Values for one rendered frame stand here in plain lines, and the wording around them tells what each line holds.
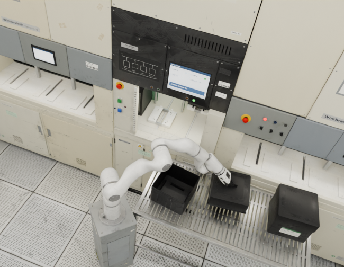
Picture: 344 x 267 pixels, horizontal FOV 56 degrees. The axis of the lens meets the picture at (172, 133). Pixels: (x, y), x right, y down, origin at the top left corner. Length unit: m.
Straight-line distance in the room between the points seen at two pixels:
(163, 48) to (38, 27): 0.96
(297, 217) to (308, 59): 1.07
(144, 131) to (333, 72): 1.55
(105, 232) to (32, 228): 1.13
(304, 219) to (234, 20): 1.40
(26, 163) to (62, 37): 1.73
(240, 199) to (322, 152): 0.66
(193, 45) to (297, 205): 1.32
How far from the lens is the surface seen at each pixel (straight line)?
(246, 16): 1.95
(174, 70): 2.24
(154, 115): 2.94
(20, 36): 2.79
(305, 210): 2.52
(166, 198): 2.42
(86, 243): 3.23
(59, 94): 3.24
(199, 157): 2.13
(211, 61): 2.12
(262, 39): 2.01
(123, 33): 2.26
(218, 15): 1.98
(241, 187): 2.52
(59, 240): 3.28
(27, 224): 3.42
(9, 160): 3.92
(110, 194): 2.08
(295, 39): 2.00
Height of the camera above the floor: 2.91
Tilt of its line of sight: 46 degrees down
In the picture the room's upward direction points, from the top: 9 degrees clockwise
